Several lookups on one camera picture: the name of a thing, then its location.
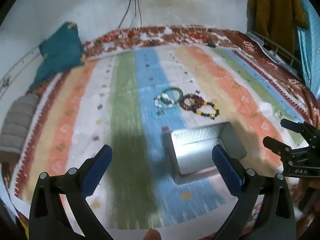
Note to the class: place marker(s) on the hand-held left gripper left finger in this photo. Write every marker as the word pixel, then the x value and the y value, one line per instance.
pixel 98 172

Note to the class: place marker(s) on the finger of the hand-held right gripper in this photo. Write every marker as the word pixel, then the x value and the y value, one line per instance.
pixel 275 146
pixel 310 132

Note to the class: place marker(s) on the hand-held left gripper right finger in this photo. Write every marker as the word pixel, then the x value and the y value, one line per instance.
pixel 226 170

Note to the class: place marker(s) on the silver metal tin box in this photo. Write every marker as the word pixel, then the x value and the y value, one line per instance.
pixel 195 155

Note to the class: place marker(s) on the green bangle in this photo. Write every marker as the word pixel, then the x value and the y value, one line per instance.
pixel 181 95

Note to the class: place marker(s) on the person's left hand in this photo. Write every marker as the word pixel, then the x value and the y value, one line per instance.
pixel 152 235

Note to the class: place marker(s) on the colourful striped blanket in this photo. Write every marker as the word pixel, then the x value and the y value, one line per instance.
pixel 125 105

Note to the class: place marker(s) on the teal curtain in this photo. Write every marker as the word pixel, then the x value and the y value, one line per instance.
pixel 310 42

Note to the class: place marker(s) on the grey striped bolster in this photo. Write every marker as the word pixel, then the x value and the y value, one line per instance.
pixel 17 125

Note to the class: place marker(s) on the striped colourful rug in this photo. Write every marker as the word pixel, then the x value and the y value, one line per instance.
pixel 250 42

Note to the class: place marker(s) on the small black adapter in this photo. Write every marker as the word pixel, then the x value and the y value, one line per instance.
pixel 212 45

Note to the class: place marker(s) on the teal cloth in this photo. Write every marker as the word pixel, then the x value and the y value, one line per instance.
pixel 60 52

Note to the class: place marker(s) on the mustard hanging garment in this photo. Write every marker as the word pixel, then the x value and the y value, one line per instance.
pixel 275 10

